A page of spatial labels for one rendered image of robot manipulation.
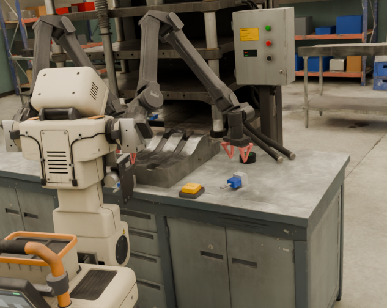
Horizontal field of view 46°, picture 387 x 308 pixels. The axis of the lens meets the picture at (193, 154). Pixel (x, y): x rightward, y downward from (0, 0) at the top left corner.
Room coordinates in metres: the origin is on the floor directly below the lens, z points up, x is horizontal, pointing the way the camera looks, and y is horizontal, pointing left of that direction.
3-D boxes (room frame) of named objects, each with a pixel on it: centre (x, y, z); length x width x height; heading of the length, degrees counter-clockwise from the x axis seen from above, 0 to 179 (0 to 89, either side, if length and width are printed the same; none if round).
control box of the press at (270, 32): (2.60, -0.45, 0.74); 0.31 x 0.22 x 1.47; 59
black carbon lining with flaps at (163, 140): (2.10, 0.12, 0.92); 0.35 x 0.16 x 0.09; 149
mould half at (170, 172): (2.11, 0.10, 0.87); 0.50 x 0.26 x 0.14; 149
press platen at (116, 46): (3.16, 0.14, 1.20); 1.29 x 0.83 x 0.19; 59
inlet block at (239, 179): (1.76, -0.15, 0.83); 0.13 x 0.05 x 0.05; 129
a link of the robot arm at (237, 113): (1.78, -0.18, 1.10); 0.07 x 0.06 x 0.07; 137
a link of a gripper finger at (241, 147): (1.76, -0.20, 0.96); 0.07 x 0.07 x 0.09; 40
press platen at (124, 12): (3.16, 0.14, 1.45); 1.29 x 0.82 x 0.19; 59
